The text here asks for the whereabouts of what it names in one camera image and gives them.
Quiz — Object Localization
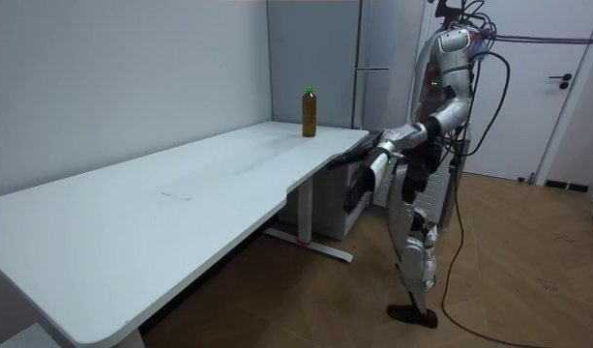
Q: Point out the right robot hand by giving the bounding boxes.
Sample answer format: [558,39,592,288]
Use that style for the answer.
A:
[327,146,377,170]

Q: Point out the robot legs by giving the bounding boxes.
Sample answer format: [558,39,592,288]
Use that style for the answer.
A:
[386,161,442,330]

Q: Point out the tall grey fridge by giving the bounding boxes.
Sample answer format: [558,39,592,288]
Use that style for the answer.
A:
[352,0,428,131]

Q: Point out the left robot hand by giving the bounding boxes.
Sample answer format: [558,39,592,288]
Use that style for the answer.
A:
[344,148,392,213]

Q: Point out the white room door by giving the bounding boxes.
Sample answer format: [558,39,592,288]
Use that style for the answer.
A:
[421,0,593,185]

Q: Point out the white desk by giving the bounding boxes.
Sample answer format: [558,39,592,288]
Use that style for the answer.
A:
[0,120,371,348]

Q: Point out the brown plastic drink bottle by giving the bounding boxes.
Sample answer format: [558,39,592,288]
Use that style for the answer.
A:
[301,85,318,138]

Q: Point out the low pale grey cabinet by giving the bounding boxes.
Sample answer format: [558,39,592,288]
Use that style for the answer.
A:
[279,129,382,242]

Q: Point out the cable bundle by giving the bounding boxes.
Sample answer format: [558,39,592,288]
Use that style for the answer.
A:
[487,31,593,47]

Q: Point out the robot body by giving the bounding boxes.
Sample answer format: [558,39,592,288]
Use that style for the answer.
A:
[404,0,513,194]

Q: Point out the black floor cable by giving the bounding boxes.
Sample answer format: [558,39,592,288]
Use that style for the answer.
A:
[439,154,549,348]

